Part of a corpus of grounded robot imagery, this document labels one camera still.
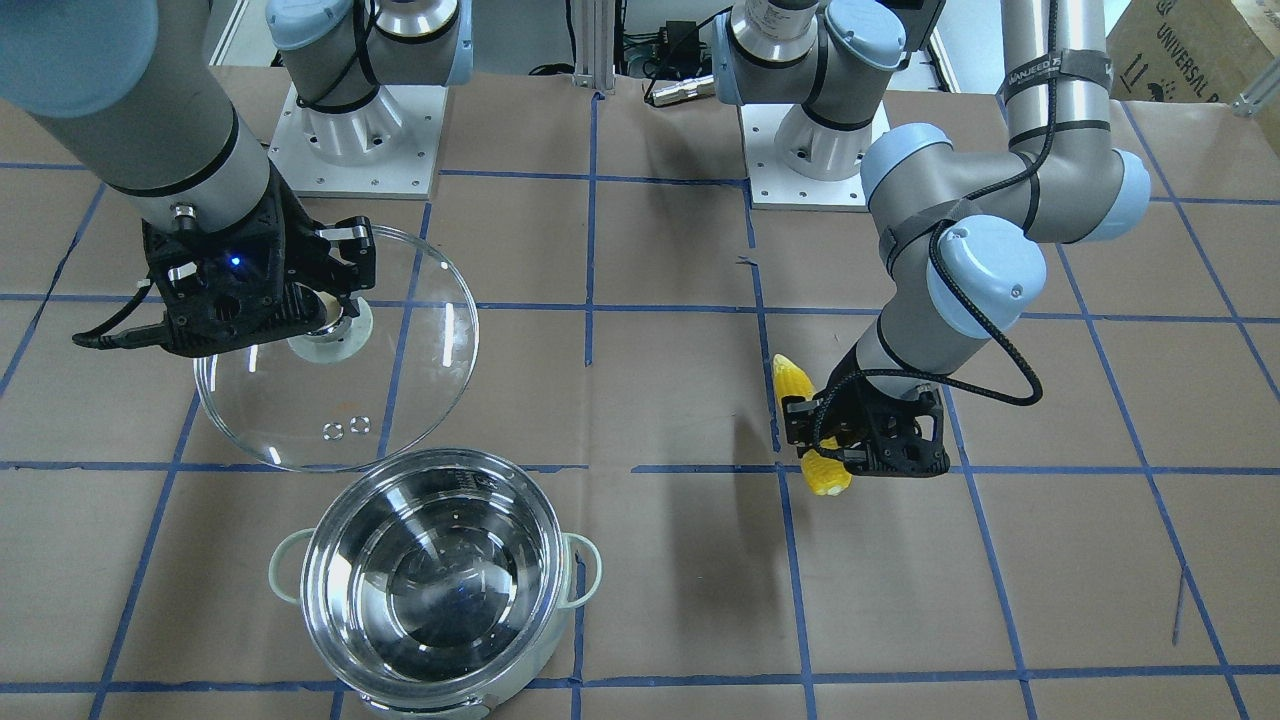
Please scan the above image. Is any pale green steel pot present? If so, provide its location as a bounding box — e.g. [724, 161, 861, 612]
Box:
[268, 448, 604, 719]

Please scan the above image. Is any yellow corn cob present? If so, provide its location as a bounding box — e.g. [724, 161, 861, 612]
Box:
[771, 354, 852, 496]

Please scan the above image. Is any cardboard box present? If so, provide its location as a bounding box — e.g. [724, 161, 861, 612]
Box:
[1106, 1, 1279, 104]

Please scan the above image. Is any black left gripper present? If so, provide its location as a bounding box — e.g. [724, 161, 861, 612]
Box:
[780, 378, 951, 478]

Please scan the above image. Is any glass pot lid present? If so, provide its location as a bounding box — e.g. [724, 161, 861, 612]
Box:
[195, 225, 479, 471]

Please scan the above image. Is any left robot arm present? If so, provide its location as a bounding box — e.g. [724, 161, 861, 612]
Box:
[712, 1, 1151, 496]

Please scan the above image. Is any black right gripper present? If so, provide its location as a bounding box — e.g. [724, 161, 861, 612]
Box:
[143, 179, 378, 357]

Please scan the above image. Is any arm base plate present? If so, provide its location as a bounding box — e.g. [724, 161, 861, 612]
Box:
[739, 104, 890, 213]
[268, 85, 449, 200]

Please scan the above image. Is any aluminium frame post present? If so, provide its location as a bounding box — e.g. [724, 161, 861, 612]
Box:
[570, 1, 618, 95]

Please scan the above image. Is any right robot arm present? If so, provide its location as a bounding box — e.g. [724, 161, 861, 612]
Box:
[3, 1, 474, 364]

